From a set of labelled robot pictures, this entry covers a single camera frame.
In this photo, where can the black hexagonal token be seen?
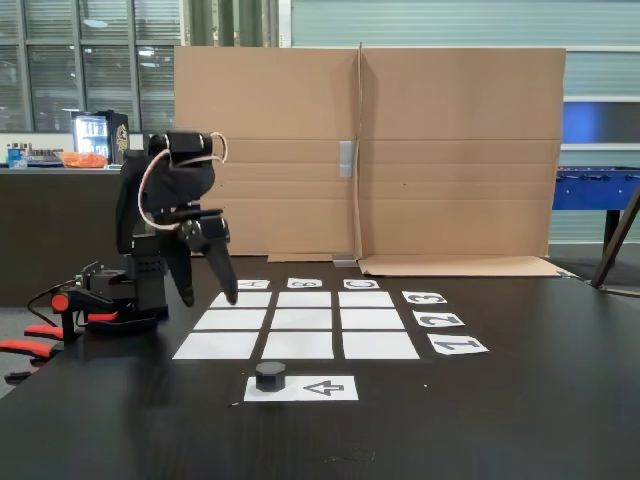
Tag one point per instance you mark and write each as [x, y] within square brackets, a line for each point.
[270, 377]

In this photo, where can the white paper grid square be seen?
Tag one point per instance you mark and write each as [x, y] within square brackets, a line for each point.
[366, 299]
[304, 299]
[301, 319]
[381, 345]
[372, 319]
[216, 345]
[298, 345]
[231, 319]
[250, 300]

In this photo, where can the paper sheet with letter A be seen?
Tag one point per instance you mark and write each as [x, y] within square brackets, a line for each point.
[255, 284]

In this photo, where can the paper sheet with letter B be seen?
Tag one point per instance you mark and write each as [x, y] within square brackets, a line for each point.
[304, 283]

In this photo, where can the red and black clamp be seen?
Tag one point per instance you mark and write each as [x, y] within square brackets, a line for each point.
[65, 302]

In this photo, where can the grey tape strip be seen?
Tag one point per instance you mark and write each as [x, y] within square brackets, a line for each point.
[345, 260]
[347, 158]

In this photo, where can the orange snack bag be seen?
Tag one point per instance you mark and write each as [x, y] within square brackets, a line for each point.
[82, 160]

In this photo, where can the black mini fridge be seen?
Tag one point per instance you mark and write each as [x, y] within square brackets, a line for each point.
[100, 135]

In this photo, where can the dark counter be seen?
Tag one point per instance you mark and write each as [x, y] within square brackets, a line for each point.
[50, 225]

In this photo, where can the paper sheet with letter C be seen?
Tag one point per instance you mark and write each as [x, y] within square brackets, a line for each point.
[361, 284]

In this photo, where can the brown cardboard sheet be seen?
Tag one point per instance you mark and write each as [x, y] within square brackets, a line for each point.
[460, 125]
[280, 100]

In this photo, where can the white paper sheet with arrow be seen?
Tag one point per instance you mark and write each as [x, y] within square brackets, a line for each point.
[325, 389]

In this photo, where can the blue and white package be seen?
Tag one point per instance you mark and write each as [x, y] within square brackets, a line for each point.
[17, 157]

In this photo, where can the paper sheet with number 3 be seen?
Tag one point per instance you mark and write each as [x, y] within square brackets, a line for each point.
[424, 297]

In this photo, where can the paper sheet with number 2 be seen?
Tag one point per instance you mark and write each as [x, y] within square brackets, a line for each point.
[438, 319]

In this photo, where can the paper sheet with number 1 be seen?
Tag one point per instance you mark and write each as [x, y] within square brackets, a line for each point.
[457, 345]

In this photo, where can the blue foosball table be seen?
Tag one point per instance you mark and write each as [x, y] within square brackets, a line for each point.
[590, 192]

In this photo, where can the dark wooden stand leg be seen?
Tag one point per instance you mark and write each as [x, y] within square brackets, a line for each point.
[617, 240]

